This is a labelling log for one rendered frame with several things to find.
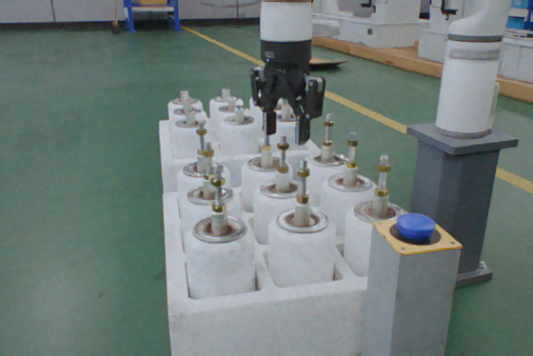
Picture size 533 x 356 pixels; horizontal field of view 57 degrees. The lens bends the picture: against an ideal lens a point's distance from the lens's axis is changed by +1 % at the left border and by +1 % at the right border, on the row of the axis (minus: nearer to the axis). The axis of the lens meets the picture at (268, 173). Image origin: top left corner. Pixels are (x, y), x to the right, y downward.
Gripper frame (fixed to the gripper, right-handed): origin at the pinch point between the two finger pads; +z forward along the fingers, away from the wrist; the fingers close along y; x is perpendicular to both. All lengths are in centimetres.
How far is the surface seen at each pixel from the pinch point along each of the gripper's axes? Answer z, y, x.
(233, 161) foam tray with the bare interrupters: 17.9, -32.6, 15.7
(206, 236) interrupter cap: 9.5, 4.1, -19.2
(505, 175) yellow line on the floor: 36, 0, 99
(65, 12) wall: 20, -598, 210
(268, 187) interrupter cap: 9.8, -2.0, -1.8
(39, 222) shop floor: 35, -69, -19
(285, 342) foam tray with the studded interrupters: 23.9, 14.0, -14.2
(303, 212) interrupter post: 8.0, 10.4, -7.0
